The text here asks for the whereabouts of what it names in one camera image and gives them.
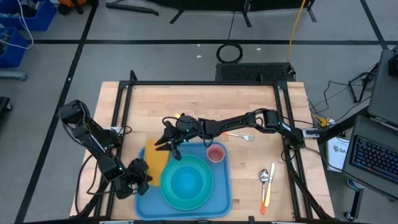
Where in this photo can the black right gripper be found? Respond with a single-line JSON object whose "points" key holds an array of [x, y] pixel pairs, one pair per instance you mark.
{"points": [[188, 126]]}

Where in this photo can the orange cloth napkin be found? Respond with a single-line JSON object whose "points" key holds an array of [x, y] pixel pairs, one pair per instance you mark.
{"points": [[155, 168]]}

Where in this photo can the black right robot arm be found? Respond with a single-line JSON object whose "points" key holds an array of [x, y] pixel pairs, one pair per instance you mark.
{"points": [[242, 121]]}

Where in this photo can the teal plate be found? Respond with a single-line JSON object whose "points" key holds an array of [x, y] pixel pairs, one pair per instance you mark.
{"points": [[168, 196]]}

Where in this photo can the black perforated computer case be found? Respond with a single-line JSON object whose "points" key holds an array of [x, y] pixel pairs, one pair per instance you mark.
{"points": [[255, 72]]}

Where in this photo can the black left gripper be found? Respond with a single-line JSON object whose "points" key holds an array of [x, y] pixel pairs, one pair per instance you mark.
{"points": [[138, 171]]}

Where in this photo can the workstation monitor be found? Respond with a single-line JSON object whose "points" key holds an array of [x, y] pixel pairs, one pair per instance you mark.
{"points": [[384, 87]]}

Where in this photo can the pink plastic cup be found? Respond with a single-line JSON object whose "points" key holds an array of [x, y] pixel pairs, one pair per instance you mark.
{"points": [[215, 154]]}

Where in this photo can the black stand foot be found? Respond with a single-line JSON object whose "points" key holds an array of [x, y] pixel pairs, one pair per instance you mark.
{"points": [[133, 8]]}

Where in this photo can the black aluminium table frame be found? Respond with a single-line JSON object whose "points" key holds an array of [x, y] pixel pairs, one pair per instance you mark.
{"points": [[202, 83]]}

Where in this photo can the blue plastic tray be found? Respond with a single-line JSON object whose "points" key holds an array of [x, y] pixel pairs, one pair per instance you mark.
{"points": [[146, 202]]}

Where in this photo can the small yellow tag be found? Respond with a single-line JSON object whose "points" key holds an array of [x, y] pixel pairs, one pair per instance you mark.
{"points": [[177, 115]]}

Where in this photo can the white printed paper sheet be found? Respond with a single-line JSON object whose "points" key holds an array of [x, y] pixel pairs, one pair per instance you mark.
{"points": [[337, 152]]}

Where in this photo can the grey floor bar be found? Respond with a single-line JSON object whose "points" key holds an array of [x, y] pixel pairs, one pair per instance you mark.
{"points": [[12, 75]]}

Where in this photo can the orange black bag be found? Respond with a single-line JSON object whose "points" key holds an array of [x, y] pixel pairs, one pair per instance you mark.
{"points": [[71, 2]]}

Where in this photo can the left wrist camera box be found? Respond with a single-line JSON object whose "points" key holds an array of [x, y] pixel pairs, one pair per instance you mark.
{"points": [[124, 189]]}

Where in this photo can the grey workstation shelf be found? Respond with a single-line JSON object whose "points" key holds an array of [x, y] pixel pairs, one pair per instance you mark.
{"points": [[351, 130]]}

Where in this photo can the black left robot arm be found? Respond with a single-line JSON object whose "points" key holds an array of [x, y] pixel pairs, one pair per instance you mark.
{"points": [[90, 133]]}

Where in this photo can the blue storage bin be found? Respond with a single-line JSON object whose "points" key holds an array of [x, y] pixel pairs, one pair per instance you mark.
{"points": [[12, 49], [37, 18]]}

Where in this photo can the light blue ribbed bowl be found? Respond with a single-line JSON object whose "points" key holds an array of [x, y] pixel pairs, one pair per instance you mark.
{"points": [[186, 183]]}

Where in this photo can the backlit keyboard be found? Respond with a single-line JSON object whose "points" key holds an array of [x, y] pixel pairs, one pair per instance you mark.
{"points": [[373, 158]]}

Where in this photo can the black partition screen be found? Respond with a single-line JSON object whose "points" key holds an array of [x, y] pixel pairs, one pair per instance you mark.
{"points": [[217, 4]]}

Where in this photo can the black chair base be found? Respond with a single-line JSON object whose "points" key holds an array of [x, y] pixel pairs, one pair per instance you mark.
{"points": [[4, 104]]}

